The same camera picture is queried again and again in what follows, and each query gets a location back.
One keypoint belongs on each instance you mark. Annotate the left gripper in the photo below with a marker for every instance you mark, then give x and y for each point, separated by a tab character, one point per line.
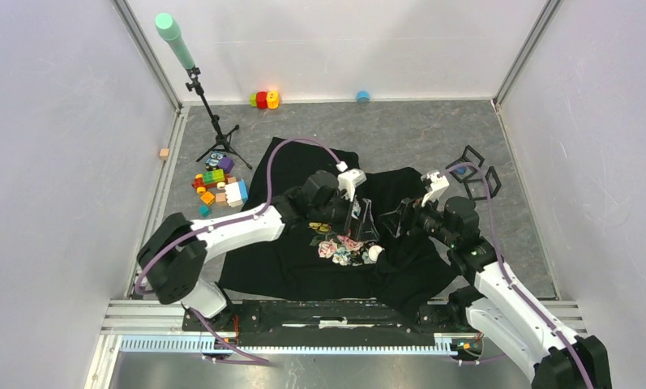
367	231

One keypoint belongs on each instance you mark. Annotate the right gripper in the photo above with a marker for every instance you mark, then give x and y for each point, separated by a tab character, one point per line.
394	220

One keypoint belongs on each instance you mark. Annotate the black floral t-shirt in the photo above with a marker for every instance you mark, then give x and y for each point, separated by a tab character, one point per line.
311	262

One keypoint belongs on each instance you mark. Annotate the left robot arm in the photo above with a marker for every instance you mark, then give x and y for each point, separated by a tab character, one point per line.
173	258

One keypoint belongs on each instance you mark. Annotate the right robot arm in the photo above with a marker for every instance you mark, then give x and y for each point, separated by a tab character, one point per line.
550	353

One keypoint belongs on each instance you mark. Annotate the blue cup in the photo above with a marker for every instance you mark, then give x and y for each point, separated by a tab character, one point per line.
362	97

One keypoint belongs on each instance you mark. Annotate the white and blue block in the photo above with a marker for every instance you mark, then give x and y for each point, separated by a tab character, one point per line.
236	193

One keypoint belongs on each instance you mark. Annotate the purple cube block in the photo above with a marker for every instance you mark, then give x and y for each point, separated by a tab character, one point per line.
226	164

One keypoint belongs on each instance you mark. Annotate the red duplo car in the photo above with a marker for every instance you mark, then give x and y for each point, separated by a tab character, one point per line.
211	179

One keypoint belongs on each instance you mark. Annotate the yellow duplo brick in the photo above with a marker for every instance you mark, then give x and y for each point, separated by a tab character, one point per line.
208	198

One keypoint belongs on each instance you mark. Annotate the teal block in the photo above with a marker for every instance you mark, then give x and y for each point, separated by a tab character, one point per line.
205	210

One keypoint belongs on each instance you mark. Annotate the red yellow green toy rings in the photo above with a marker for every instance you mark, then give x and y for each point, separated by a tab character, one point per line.
265	99

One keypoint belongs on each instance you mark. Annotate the owl eight toy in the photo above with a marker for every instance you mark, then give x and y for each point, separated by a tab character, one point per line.
213	160

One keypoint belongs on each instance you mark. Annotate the green microphone on stand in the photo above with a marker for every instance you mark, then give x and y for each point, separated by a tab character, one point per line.
169	31

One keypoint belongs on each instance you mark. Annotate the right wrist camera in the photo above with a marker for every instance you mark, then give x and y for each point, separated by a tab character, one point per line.
435	184

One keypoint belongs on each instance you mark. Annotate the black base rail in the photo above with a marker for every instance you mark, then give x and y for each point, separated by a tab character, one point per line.
344	323

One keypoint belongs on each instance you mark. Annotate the wooden cube on rail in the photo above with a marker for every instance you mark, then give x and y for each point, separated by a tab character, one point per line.
163	154

